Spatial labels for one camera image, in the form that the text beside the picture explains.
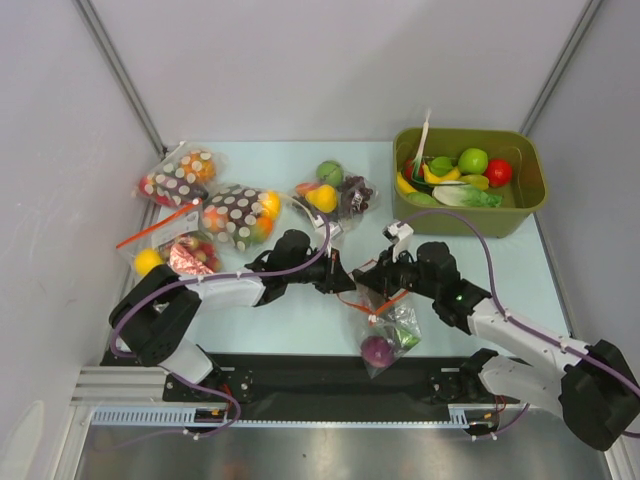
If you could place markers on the yellow fake lemon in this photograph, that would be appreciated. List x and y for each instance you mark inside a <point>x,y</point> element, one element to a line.
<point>146,260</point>

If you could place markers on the white cable duct strip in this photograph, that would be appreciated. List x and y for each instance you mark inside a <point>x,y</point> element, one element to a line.
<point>208,417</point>

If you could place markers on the polka dot bag far left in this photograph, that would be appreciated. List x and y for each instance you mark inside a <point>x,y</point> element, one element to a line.
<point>186,174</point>

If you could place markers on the clear bag with grapes pear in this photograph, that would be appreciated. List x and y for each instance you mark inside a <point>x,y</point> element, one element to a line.
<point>342,196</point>

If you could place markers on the yellow fake pear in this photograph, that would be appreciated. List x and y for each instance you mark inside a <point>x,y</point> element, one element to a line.
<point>323,198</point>

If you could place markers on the orange-zip bag with lemon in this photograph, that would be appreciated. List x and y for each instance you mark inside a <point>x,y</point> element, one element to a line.
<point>180,239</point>

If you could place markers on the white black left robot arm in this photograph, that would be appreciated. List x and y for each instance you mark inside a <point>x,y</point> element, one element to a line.
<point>153,319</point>

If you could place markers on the green fake apple in bin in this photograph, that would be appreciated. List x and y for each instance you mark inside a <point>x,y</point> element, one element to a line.
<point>473,161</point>

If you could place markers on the polka dot bag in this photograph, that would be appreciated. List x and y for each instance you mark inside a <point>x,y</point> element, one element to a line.
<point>186,174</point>
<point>241,216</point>

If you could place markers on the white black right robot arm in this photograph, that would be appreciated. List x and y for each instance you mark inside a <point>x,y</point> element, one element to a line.
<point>589,386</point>

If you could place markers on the olive green plastic bin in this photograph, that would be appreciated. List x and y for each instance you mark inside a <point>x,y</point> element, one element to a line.
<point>525,194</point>

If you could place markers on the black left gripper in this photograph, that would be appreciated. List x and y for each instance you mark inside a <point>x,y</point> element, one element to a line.
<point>334,279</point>

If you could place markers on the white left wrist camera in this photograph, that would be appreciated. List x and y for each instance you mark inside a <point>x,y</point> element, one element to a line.
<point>327,229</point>

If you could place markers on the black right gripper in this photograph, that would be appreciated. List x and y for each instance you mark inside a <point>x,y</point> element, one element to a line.
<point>381,277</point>

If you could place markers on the fake napa cabbage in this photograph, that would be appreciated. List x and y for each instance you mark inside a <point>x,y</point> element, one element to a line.
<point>465,195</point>

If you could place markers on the red fake tomato in bin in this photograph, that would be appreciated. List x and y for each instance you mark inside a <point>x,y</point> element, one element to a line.
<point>499,172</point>

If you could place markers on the polka dot bag middle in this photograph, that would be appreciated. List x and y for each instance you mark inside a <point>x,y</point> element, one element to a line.
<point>241,216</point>

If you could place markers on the purple fake onion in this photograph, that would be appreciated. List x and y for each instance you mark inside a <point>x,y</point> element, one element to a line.
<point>377,352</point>

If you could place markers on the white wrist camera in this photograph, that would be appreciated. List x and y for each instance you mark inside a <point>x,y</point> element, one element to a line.
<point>327,229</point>
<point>400,234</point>

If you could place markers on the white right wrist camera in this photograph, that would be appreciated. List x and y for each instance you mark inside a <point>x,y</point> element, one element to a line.
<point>400,234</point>

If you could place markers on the fake green onion stalk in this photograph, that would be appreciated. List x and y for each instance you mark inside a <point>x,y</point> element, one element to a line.
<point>417,161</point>

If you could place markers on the clear orange-zip plastic bag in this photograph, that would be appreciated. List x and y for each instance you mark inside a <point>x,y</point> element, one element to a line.
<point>380,319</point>

